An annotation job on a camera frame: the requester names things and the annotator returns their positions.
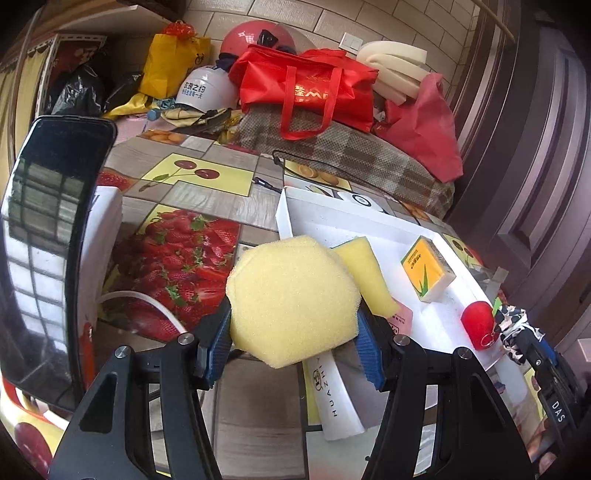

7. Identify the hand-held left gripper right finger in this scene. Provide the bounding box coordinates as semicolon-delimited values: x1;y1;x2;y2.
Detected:
355;307;536;480

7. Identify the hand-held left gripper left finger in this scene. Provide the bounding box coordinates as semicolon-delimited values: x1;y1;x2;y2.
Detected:
48;300;232;480

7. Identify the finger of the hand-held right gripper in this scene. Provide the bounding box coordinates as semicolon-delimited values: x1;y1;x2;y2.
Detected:
517;330;580;428

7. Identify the yellow hexagonal sponge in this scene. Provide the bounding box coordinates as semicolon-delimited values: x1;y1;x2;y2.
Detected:
225;234;362;370

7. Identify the white cardboard tray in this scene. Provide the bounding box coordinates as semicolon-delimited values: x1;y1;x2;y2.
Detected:
276;186;506;441

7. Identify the pink card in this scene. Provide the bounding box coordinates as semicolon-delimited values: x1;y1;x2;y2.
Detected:
385;302;414;337

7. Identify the yellow wedge sponge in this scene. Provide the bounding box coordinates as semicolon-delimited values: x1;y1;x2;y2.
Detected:
332;236;402;319

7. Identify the yellow soap box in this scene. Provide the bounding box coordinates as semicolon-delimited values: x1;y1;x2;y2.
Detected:
399;235;457;303

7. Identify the red plush keyring toy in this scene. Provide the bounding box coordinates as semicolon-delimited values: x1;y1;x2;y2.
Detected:
462;301;499;352

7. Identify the fruit print tablecloth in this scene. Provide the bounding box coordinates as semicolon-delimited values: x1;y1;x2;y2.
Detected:
0;127;573;480

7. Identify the black smartphone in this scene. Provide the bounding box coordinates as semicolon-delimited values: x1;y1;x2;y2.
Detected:
0;115;118;414

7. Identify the plaid blanket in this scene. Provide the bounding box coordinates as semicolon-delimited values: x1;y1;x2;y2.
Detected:
228;111;455;217

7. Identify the red cloth bag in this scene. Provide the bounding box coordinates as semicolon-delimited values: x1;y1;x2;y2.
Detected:
374;73;463;183

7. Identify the white helmet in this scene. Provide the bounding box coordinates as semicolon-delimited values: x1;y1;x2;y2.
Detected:
173;65;241;114

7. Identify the dark brown door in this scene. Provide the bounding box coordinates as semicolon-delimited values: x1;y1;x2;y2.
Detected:
443;0;591;370

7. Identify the red handbag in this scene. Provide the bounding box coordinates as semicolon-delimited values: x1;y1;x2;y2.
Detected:
228;44;380;141

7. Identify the cream foam roll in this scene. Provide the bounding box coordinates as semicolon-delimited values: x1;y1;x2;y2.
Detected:
355;41;428;104

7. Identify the black plastic bag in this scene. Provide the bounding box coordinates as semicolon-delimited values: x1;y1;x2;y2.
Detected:
48;62;144;116

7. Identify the yellow bag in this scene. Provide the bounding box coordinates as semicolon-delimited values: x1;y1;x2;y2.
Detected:
104;21;212;118

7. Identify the red helmet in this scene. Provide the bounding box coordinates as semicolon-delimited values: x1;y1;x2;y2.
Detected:
219;19;296;61

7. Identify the thin wooden stick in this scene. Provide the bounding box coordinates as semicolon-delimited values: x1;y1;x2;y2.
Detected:
475;0;515;40

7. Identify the white cable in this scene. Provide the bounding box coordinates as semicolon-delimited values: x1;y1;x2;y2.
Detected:
97;290;185;342

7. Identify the thin black cable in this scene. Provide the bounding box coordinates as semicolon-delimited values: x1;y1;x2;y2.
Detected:
252;148;416;204

